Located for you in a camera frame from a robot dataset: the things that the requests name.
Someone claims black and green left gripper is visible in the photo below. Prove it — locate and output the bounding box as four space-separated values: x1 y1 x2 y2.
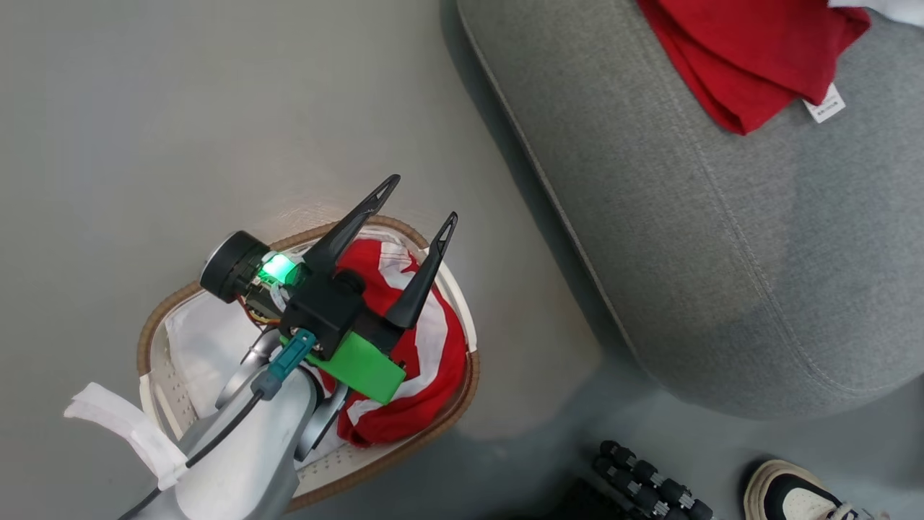
200 173 459 405

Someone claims white laundry basket brown rim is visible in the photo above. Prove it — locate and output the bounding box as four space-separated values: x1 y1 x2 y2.
136 214 482 514

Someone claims grey fabric sofa seat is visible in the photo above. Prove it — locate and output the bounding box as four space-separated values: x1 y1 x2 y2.
456 0 924 422

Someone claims red and white striped garment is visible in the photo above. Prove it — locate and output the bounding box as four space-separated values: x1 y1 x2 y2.
297 238 469 448

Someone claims black roller wheel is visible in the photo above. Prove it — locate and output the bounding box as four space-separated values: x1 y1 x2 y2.
567 439 716 520

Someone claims red garment with white label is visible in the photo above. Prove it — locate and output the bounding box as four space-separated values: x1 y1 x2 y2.
635 0 873 137

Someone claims white and black sneaker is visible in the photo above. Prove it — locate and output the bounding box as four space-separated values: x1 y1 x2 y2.
743 459 893 520

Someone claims white cloth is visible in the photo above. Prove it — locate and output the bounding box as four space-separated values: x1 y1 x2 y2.
827 0 924 29

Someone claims black cable with teal connector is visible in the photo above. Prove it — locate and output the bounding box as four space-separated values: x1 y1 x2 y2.
118 329 319 520

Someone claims white fabric strap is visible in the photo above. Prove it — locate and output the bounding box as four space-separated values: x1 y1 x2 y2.
64 382 191 493

